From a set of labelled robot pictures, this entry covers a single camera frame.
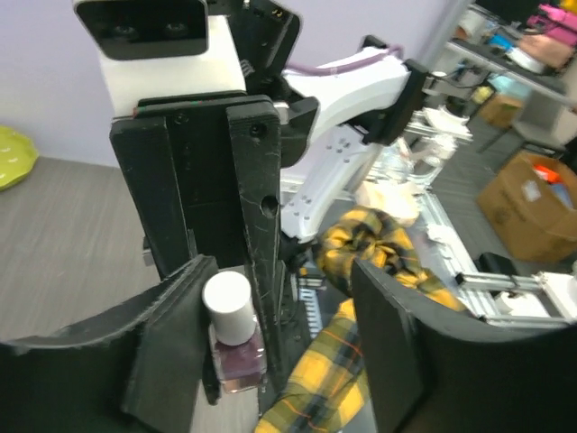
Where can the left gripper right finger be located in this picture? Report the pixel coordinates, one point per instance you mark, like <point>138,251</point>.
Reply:
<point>432,369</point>

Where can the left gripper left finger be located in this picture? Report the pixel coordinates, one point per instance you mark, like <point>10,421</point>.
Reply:
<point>136,367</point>

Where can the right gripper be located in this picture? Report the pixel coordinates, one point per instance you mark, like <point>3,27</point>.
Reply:
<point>203,173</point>

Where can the purple nail polish bottle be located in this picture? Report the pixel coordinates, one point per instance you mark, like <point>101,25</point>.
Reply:
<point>239,368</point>

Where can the white nail polish cap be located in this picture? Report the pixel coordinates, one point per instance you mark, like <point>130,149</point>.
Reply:
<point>228,299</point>

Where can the yellow plaid sleeve forearm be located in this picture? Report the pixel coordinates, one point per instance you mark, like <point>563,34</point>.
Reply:
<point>328,386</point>

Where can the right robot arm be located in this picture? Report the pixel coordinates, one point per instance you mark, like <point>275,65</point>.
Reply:
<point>330,125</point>

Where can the green dotted plate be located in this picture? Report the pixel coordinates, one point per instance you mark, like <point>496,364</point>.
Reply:
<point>18,155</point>

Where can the cardboard box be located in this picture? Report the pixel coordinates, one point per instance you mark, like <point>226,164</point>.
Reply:
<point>529,218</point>

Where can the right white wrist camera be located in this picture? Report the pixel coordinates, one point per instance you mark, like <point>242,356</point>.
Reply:
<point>163,49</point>

